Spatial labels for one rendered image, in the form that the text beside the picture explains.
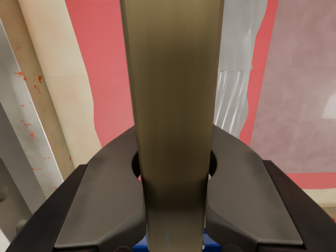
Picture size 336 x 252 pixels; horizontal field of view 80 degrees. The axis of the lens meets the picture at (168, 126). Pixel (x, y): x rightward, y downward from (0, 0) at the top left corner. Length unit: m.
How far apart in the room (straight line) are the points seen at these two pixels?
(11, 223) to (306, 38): 0.44
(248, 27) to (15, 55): 0.24
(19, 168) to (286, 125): 1.87
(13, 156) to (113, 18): 1.73
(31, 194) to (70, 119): 1.85
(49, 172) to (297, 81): 0.35
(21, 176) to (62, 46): 1.79
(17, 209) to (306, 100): 0.43
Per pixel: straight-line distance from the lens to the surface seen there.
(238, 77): 0.26
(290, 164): 0.38
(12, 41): 0.27
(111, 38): 0.26
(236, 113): 0.28
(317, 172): 0.41
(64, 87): 0.29
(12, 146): 1.86
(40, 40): 0.29
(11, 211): 0.37
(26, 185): 2.08
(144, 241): 0.40
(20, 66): 0.27
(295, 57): 0.29
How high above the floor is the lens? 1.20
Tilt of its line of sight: 61 degrees down
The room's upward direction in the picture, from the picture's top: 180 degrees counter-clockwise
